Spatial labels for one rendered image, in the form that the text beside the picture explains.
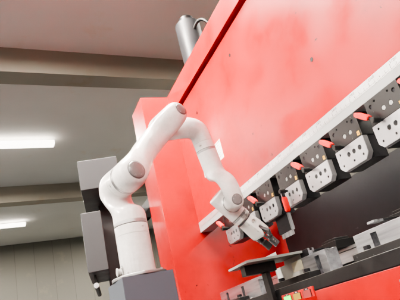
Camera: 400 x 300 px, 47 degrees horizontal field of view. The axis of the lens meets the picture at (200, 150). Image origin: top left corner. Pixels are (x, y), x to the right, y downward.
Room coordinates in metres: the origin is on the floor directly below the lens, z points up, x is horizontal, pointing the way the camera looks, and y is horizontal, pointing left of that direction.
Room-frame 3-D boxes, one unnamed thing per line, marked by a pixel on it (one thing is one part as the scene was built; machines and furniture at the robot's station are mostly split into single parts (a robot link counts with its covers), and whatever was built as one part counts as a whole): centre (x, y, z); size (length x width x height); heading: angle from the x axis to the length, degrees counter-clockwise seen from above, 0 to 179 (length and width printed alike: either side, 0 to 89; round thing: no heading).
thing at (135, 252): (1.61, 0.31, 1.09); 0.19 x 0.19 x 0.18
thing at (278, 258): (1.97, -0.15, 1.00); 0.26 x 0.18 x 0.01; 116
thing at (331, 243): (2.09, -0.43, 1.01); 0.26 x 0.12 x 0.05; 116
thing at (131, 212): (1.63, 0.33, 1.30); 0.19 x 0.12 x 0.24; 42
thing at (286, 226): (2.03, -0.29, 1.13); 0.10 x 0.02 x 0.10; 26
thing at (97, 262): (2.88, 0.79, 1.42); 0.45 x 0.12 x 0.36; 14
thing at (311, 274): (1.97, -0.25, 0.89); 0.30 x 0.05 x 0.03; 26
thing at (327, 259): (1.98, -0.31, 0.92); 0.39 x 0.06 x 0.10; 26
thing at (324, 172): (1.69, -0.45, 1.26); 0.15 x 0.09 x 0.17; 26
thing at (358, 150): (1.51, -0.53, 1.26); 0.15 x 0.09 x 0.17; 26
